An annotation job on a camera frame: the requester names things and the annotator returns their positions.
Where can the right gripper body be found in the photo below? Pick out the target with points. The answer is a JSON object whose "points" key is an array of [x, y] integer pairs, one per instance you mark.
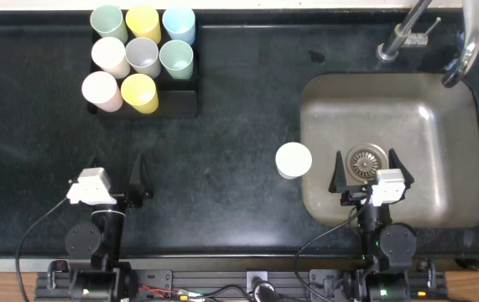
{"points": [[354, 195]]}

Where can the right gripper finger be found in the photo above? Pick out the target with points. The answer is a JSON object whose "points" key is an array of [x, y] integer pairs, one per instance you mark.
{"points": [[395, 161], [339, 178]]}

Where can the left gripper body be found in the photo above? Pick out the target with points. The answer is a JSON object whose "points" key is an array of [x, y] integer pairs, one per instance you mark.
{"points": [[123, 199]]}

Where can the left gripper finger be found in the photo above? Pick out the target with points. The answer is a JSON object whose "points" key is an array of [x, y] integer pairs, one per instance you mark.
{"points": [[95, 163], [140, 184]]}

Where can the white cup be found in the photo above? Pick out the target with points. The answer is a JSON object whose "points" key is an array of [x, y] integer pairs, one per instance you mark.
{"points": [[108, 54], [293, 160]]}

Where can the pink cup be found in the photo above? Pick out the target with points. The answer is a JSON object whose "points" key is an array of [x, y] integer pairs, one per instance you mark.
{"points": [[100, 89]]}

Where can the yellow cup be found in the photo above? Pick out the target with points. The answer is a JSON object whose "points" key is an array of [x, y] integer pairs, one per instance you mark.
{"points": [[138, 90], [142, 21]]}

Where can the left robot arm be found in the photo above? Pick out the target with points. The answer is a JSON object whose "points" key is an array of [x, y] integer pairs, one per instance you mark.
{"points": [[107, 235]]}

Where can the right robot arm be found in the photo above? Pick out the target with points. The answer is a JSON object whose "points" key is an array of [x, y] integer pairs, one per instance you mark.
{"points": [[396, 245]]}

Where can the steel sink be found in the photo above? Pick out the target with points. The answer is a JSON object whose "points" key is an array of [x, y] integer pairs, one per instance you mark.
{"points": [[432, 126]]}

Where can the black tray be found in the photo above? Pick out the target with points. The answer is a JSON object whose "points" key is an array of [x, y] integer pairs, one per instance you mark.
{"points": [[178, 102]]}

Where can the grey cup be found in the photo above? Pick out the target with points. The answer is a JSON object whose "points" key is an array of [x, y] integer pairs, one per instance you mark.
{"points": [[142, 54]]}

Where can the green cup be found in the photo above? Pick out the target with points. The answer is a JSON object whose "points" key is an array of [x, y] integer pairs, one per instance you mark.
{"points": [[176, 56], [107, 21]]}

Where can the steel tap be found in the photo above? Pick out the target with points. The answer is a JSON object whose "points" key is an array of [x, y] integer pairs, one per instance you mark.
{"points": [[472, 46]]}

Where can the blue cup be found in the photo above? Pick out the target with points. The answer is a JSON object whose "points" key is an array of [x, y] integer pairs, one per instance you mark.
{"points": [[178, 23]]}

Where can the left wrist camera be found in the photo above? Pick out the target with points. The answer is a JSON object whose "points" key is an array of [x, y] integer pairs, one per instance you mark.
{"points": [[92, 186]]}

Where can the mounting rail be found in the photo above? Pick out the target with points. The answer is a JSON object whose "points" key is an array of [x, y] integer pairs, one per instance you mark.
{"points": [[214, 281]]}

